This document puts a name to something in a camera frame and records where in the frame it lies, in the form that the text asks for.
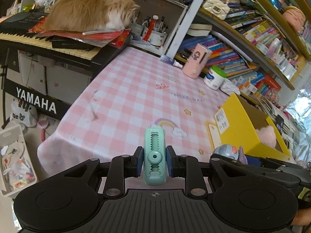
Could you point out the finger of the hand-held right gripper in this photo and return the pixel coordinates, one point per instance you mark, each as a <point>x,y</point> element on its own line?
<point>272,173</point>
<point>252,159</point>

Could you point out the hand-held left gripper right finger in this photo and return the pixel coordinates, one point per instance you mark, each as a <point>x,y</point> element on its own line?
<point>169,161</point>

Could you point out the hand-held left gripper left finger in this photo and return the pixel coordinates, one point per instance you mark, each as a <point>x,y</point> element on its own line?
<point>139,161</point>

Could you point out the mint green correction tape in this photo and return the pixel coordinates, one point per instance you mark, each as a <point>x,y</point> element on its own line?
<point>155,138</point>

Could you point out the pink plush toy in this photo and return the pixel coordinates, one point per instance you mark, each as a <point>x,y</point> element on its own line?
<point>266,136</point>

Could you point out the grey purple toy figure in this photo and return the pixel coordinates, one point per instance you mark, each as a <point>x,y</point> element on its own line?
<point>226,150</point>

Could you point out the yellow cardboard box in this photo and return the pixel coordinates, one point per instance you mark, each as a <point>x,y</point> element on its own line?
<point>240,126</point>

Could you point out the person's right forearm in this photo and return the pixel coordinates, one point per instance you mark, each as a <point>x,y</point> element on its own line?
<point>303,199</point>

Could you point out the yellow bordered desk mat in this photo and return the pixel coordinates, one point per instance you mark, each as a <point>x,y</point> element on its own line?
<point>213,136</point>

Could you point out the pile of magazines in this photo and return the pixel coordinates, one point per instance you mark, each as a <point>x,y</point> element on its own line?
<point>269,109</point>

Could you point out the pink checkered tablecloth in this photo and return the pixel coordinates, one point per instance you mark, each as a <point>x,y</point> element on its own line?
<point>133,97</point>

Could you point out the silver foil sheet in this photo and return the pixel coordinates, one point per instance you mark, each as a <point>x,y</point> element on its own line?
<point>301,106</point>

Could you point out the white crumpled tissue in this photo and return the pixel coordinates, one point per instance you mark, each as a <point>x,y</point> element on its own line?
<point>229,87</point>

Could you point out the yellow wooden bookshelf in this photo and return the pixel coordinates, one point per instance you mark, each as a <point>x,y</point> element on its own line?
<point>290,83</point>

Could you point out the white jar green lid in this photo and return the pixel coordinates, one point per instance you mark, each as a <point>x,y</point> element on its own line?
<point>213,80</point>

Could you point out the pink cylinder container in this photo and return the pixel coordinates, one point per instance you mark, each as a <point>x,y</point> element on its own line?
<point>194,65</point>

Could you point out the small blue white tube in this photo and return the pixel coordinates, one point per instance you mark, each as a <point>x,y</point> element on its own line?
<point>170,61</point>

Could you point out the pink brush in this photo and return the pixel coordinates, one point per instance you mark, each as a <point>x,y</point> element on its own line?
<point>43,131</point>

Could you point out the white cabinet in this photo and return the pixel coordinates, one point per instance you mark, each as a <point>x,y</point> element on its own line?
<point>65,82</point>

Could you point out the black keyboard stand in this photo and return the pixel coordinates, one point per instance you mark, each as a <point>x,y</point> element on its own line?
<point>36,100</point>

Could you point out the white pen holder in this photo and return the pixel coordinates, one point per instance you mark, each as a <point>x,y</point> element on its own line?
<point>158,38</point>

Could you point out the white plastic bag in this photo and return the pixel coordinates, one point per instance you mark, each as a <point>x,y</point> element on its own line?
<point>23,114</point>

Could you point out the white storage bin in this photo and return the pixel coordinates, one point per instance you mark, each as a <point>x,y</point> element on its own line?
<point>14,136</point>

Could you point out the row of stationery packs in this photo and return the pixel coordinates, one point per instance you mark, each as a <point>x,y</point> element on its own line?
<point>262,31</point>

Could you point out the red paper sheets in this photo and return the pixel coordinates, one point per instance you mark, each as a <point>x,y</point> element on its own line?
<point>104,37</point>

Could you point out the white shelf unit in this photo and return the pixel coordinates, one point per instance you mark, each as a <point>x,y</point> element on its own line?
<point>175,29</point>

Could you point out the red bottle white cap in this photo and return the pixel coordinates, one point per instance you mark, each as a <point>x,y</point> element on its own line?
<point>150,29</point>

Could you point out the thick lying book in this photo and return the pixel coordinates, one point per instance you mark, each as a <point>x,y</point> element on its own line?
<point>200,30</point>

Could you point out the pink plush doll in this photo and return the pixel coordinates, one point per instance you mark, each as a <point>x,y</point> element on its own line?
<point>294,18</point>

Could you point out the white quilted handbag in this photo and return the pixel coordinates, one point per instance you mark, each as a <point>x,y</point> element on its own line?
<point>216,6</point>

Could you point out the orange fluffy cat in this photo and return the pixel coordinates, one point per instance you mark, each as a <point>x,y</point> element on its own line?
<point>80,12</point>

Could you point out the black electronic keyboard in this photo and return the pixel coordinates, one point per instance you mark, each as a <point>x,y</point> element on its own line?
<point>14,23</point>

